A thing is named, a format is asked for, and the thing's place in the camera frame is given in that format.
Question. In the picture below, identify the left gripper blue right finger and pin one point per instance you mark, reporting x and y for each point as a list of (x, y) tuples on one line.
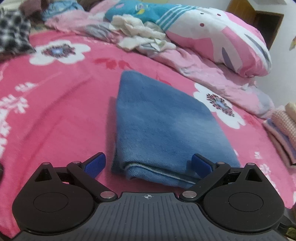
[(211, 174)]

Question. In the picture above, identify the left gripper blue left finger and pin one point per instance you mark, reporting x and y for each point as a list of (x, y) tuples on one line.
[(83, 174)]

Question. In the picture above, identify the blue denim jeans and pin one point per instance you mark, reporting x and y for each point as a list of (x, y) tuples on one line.
[(160, 128)]

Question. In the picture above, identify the pink floral bed blanket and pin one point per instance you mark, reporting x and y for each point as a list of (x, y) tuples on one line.
[(58, 106)]

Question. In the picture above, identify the light blue folded garment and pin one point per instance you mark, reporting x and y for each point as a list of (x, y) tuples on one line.
[(281, 142)]

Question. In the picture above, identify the pink checked folded garment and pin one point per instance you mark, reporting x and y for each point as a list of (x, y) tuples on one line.
[(285, 123)]

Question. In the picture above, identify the beige folded garment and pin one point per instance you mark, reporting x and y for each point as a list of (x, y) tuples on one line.
[(290, 109)]

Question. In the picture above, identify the cartoon print pillow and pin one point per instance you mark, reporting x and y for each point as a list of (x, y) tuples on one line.
[(214, 34)]

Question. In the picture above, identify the cream white crumpled garment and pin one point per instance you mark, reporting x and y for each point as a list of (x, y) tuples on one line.
[(135, 35)]

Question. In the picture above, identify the light pink quilt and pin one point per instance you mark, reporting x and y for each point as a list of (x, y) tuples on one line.
[(242, 91)]

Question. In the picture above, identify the black white plaid garment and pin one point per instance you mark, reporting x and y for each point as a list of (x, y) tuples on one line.
[(15, 32)]

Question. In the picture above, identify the brown wooden door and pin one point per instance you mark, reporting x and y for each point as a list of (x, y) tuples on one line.
[(268, 23)]

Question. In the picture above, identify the dark brown garment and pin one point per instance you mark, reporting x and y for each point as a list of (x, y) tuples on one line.
[(30, 7)]

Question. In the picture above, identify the light blue crumpled garment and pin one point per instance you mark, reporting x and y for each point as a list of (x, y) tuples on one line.
[(58, 7)]

